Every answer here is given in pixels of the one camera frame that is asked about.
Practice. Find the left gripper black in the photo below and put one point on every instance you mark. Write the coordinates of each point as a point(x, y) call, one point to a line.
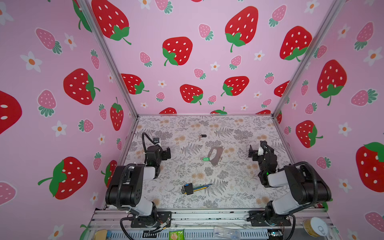
point(165, 153)

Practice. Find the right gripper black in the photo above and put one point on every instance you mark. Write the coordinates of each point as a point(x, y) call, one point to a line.
point(254, 153)

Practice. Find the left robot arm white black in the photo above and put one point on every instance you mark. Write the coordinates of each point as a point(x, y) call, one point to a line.
point(126, 187)

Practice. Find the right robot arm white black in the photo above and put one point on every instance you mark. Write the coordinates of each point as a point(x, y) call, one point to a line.
point(307, 188)

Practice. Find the green snack packet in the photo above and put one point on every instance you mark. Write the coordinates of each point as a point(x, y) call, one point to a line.
point(177, 235)

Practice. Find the clear plastic bag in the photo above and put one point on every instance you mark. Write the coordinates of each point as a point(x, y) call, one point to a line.
point(226, 233)

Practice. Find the black connector with coloured wires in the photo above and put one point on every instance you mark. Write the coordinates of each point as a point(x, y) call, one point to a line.
point(189, 189)

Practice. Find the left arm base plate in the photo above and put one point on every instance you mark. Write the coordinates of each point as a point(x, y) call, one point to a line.
point(152, 221)

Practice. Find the aluminium rail frame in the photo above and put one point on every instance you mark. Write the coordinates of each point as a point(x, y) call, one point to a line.
point(200, 224)

